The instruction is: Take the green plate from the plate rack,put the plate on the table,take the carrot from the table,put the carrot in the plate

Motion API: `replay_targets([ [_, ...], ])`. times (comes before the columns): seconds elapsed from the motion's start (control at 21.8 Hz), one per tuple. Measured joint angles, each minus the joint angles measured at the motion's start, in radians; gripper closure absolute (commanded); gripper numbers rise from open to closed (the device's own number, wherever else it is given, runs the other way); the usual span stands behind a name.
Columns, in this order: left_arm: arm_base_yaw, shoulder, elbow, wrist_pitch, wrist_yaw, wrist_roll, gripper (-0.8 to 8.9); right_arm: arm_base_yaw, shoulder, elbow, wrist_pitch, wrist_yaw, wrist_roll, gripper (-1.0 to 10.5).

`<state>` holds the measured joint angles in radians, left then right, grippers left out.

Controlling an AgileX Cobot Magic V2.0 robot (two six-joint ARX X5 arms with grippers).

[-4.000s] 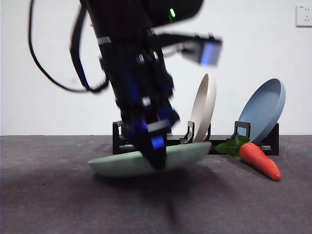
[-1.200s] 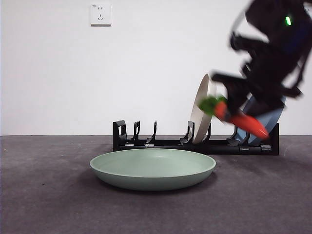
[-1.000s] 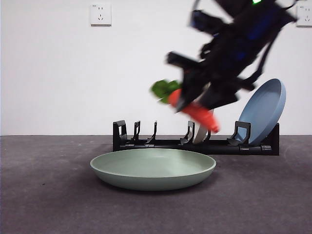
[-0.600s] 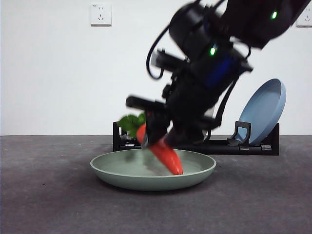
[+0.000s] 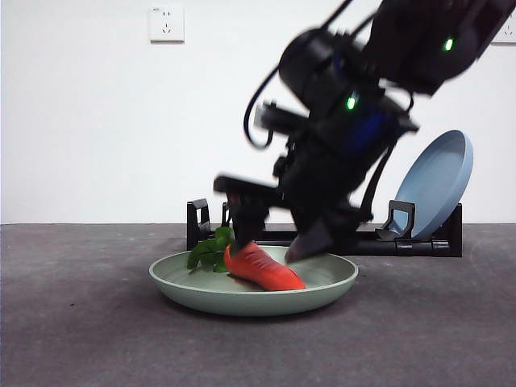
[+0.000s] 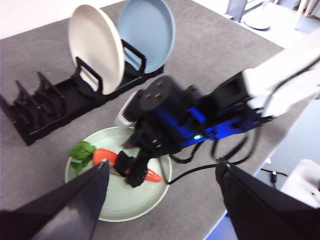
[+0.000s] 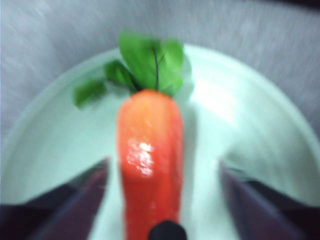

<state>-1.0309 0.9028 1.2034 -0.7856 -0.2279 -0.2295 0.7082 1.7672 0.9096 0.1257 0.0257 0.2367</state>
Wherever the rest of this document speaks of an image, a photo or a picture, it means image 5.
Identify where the green plate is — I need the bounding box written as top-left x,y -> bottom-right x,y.
148,244 -> 360,318

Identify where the orange carrot with green leaves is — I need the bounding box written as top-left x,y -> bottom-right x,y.
186,226 -> 307,291

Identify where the white wall socket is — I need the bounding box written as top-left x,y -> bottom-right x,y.
149,6 -> 185,44
489,19 -> 516,46

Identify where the blue plate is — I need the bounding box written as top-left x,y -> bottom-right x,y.
393,129 -> 474,239

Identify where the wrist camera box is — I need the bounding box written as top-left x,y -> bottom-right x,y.
254,102 -> 311,136

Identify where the black plate rack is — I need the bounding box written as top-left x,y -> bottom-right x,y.
185,198 -> 463,258

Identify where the black cable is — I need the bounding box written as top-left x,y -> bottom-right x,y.
243,0 -> 356,151

